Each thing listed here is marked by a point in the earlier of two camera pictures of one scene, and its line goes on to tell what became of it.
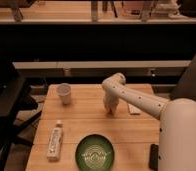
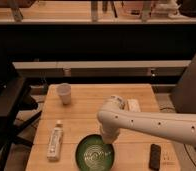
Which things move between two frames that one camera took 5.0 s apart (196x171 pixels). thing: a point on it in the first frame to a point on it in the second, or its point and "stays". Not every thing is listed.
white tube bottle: x=55 y=143 stays
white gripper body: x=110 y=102 to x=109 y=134
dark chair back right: x=191 y=83 stays
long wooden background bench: x=155 y=68 stays
